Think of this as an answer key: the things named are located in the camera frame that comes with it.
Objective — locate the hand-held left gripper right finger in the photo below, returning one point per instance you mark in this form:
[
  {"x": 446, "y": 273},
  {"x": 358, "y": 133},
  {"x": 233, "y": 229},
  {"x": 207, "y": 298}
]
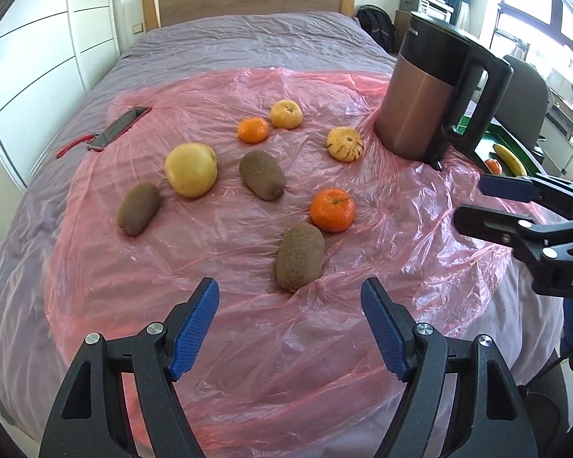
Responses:
[{"x": 384, "y": 329}]

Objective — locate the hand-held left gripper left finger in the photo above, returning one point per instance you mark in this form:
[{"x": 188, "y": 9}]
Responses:
[{"x": 196, "y": 329}]

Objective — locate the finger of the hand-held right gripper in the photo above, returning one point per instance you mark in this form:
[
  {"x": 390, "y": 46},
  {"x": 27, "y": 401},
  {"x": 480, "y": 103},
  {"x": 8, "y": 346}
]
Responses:
[
  {"x": 487, "y": 224},
  {"x": 506, "y": 186}
]

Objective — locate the green tray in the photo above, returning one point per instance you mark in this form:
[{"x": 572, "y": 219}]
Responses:
[{"x": 494, "y": 136}]

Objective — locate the brown kiwi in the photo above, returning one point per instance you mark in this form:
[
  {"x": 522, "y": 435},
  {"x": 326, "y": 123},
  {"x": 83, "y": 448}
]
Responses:
[
  {"x": 138, "y": 209},
  {"x": 300, "y": 257},
  {"x": 262, "y": 174}
]

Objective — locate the large orange tangerine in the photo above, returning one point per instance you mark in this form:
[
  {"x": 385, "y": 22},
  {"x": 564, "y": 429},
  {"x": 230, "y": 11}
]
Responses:
[{"x": 333, "y": 209}]

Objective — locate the yellow-green apple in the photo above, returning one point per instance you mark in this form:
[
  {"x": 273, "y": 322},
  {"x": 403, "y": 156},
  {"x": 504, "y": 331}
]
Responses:
[{"x": 191, "y": 169}]

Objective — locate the yellow purple-striped pepino melon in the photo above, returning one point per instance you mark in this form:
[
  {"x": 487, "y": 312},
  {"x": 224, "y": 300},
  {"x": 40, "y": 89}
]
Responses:
[{"x": 345, "y": 143}]

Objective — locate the small orange tangerine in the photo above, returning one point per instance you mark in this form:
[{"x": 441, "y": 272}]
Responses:
[
  {"x": 253, "y": 129},
  {"x": 493, "y": 166}
]

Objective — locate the yellow banana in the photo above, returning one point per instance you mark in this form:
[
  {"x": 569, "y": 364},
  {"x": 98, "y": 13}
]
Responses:
[{"x": 508, "y": 157}]

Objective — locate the grey chair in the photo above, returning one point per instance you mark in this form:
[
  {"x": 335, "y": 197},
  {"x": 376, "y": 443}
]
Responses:
[{"x": 530, "y": 100}]

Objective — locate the pink plastic sheet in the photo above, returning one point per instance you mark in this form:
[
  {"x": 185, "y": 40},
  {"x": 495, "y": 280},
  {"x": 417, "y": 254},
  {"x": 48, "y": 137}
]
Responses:
[{"x": 277, "y": 372}]

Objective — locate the copper and black jug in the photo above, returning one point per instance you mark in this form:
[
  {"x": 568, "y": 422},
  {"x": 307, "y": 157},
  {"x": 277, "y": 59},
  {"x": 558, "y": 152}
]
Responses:
[{"x": 410, "y": 105}]

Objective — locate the brown cabinet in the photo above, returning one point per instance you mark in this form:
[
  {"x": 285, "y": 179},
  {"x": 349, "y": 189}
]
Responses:
[{"x": 401, "y": 28}]

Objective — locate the white printer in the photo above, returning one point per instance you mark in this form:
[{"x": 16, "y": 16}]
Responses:
[{"x": 425, "y": 4}]

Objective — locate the black backpack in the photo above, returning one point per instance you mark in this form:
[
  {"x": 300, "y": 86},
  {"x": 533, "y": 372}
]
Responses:
[{"x": 377, "y": 26}]

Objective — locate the small yellow round fruit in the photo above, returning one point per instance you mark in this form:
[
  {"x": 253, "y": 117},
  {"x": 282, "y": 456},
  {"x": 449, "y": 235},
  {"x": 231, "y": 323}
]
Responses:
[{"x": 286, "y": 114}]

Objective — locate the purple bedsheet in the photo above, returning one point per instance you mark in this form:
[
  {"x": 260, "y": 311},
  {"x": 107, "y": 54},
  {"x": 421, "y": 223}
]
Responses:
[{"x": 243, "y": 43}]

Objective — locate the white wardrobe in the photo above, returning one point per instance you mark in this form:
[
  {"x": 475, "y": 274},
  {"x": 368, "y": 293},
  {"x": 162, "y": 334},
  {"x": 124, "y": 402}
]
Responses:
[{"x": 38, "y": 57}]

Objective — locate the wall socket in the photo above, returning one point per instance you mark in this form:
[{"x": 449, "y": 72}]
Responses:
[{"x": 138, "y": 28}]

